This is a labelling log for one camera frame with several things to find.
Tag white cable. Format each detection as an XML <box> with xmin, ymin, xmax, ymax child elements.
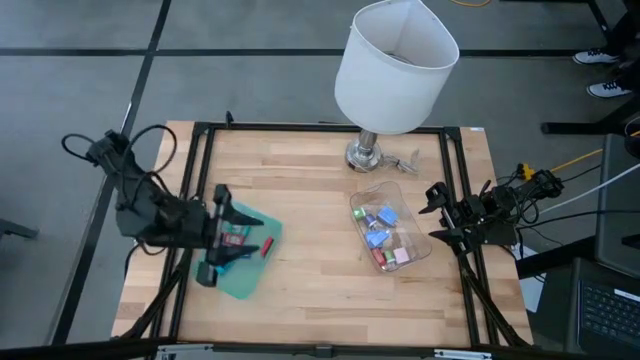
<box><xmin>539</xmin><ymin>162</ymin><xmax>640</xmax><ymax>215</ymax></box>

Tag person's leg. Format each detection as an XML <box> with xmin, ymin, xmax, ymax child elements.
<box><xmin>617</xmin><ymin>57</ymin><xmax>640</xmax><ymax>91</ymax></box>
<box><xmin>602</xmin><ymin>0</ymin><xmax>640</xmax><ymax>57</ymax></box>

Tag black aluminium table frame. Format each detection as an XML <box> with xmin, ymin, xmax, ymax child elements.
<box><xmin>112</xmin><ymin>119</ymin><xmax>534</xmax><ymax>351</ymax></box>

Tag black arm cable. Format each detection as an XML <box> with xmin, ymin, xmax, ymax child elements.
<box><xmin>61</xmin><ymin>124</ymin><xmax>179</xmax><ymax>201</ymax></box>

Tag clear lamp cord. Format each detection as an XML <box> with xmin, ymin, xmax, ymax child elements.
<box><xmin>382</xmin><ymin>148</ymin><xmax>421</xmax><ymax>176</ymax></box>

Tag white shade table lamp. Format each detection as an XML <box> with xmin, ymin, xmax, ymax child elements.
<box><xmin>333</xmin><ymin>0</ymin><xmax>461</xmax><ymax>174</ymax></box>

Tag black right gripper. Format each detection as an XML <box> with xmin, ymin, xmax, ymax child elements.
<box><xmin>418</xmin><ymin>181</ymin><xmax>489</xmax><ymax>256</ymax></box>

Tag clear plastic bin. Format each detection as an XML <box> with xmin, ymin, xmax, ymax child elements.
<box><xmin>349</xmin><ymin>180</ymin><xmax>433</xmax><ymax>274</ymax></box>

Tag silver metal bracket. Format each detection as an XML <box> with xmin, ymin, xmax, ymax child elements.
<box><xmin>433</xmin><ymin>348</ymin><xmax>494</xmax><ymax>360</ymax></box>

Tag black laptop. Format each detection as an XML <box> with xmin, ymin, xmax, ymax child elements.
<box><xmin>567</xmin><ymin>257</ymin><xmax>640</xmax><ymax>360</ymax></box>

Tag person's shoe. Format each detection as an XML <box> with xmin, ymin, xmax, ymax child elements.
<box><xmin>573</xmin><ymin>47</ymin><xmax>621</xmax><ymax>66</ymax></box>
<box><xmin>587</xmin><ymin>80</ymin><xmax>634</xmax><ymax>99</ymax></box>

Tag yellow extension cable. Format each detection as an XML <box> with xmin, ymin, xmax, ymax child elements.
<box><xmin>516</xmin><ymin>148</ymin><xmax>605</xmax><ymax>182</ymax></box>

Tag dark grey furniture foot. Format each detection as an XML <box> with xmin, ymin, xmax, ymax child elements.
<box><xmin>0</xmin><ymin>218</ymin><xmax>39</xmax><ymax>241</ymax></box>

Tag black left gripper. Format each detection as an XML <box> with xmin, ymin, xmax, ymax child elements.
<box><xmin>194</xmin><ymin>183</ymin><xmax>265</xmax><ymax>289</ymax></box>

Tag green translucent tray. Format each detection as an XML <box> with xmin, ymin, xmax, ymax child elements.
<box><xmin>192</xmin><ymin>199</ymin><xmax>284</xmax><ymax>301</ymax></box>

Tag dark grey box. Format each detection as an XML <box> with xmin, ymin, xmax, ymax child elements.
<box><xmin>594</xmin><ymin>133</ymin><xmax>640</xmax><ymax>279</ymax></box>

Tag black power cable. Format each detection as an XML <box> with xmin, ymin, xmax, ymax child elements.
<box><xmin>519</xmin><ymin>208</ymin><xmax>640</xmax><ymax>231</ymax></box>

